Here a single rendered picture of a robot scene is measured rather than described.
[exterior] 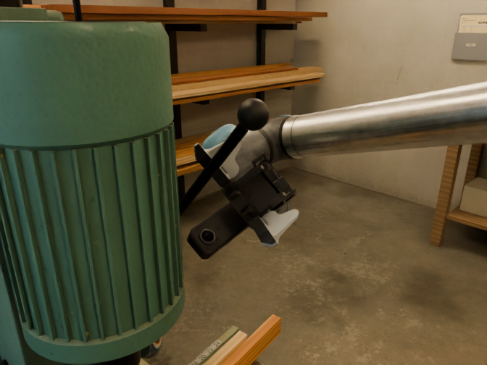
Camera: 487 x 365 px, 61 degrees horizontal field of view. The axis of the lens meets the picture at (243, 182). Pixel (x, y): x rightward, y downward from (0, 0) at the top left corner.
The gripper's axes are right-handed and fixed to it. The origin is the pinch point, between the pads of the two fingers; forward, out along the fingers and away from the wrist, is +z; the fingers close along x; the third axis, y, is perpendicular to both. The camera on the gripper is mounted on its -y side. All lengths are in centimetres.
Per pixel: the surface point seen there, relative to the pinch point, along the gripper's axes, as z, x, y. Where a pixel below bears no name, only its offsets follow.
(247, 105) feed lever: 5.9, -5.2, 7.8
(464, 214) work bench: -259, 65, 107
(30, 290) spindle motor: 11.4, -2.5, -18.8
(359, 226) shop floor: -290, 28, 50
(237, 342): -32.4, 16.2, -17.5
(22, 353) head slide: -1.3, -1.1, -31.5
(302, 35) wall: -336, -145, 135
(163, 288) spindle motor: 5.0, 4.2, -10.8
